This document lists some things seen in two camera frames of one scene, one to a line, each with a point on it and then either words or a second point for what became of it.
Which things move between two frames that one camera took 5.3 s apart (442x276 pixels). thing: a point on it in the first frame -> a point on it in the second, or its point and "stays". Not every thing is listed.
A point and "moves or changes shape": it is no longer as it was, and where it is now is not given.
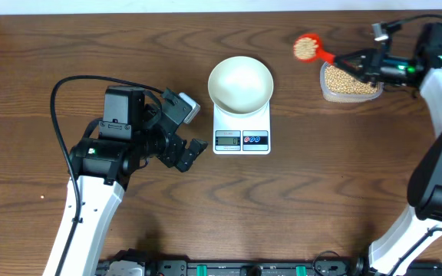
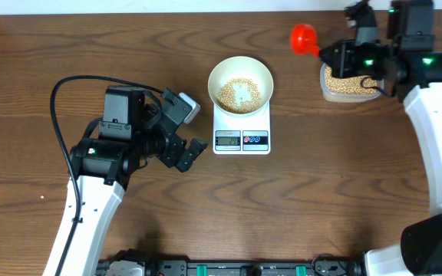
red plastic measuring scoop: (308, 47) moves or changes shape
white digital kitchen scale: (249, 134) stays
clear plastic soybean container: (339, 87) stays
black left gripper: (169, 155) stays
